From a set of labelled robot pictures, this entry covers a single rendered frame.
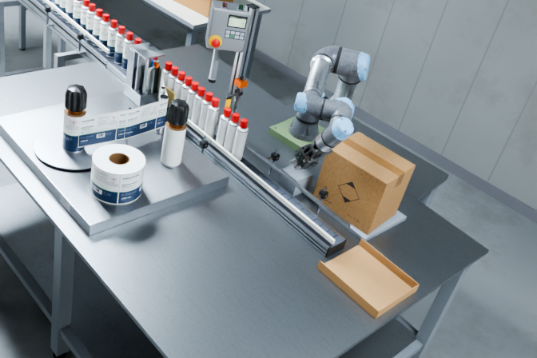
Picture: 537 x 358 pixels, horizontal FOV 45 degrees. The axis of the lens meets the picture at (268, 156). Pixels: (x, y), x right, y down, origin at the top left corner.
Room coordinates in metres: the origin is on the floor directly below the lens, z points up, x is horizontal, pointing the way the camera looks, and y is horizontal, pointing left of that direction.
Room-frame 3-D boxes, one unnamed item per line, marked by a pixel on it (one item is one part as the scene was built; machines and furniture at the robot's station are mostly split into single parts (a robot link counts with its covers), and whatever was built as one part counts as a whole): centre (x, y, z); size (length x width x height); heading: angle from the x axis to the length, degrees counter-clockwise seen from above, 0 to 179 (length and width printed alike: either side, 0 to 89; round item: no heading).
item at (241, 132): (2.40, 0.14, 0.98); 0.05 x 0.05 x 0.20
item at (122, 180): (1.99, 0.55, 0.95); 0.20 x 0.20 x 0.14
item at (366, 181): (2.31, -0.42, 0.99); 0.30 x 0.24 x 0.27; 57
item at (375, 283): (1.88, -0.49, 0.85); 0.30 x 0.26 x 0.04; 51
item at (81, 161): (2.16, 0.80, 0.89); 0.31 x 0.31 x 0.01
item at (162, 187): (2.25, 0.66, 0.86); 0.80 x 0.67 x 0.05; 51
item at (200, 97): (2.59, 0.37, 0.98); 0.05 x 0.05 x 0.20
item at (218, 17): (2.65, 0.31, 1.38); 0.17 x 0.10 x 0.19; 106
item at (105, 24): (3.11, 1.01, 0.98); 0.05 x 0.05 x 0.20
